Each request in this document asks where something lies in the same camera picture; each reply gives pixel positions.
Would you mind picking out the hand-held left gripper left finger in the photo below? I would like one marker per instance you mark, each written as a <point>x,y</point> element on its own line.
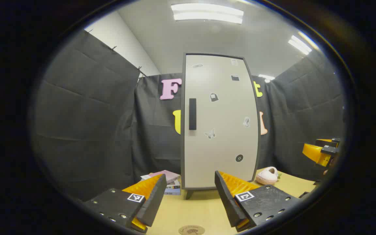
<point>155,202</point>

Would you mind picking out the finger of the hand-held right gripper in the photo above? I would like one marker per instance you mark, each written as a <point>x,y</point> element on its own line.
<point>315,154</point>
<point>328,143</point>

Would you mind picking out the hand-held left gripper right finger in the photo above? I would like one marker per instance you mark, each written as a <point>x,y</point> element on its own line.
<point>228,205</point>

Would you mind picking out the round cork coaster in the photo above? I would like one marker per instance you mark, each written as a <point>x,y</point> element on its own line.
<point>191,230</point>

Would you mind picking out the dark grey cabinet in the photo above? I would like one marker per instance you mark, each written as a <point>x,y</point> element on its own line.
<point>182,130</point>

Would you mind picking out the blue book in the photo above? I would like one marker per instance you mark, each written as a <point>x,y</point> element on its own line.
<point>173,192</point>

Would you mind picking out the white book with dark spine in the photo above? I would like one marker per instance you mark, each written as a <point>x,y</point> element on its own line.
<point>174,186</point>

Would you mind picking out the small white box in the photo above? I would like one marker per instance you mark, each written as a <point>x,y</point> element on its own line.
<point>145,177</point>

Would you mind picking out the pink book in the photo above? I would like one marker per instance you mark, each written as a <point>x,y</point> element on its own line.
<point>170,175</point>

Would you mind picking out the small black clip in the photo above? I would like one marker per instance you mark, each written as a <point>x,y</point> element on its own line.
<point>304,195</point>

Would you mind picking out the pink plush slipper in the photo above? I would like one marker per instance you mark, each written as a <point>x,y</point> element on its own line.
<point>267,176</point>

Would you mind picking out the ceiling light panel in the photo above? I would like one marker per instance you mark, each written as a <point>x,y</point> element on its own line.
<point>266,77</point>
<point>299,44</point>
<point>207,13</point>

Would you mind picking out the black backdrop cloth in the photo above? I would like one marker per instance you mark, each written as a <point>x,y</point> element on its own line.
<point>86,114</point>

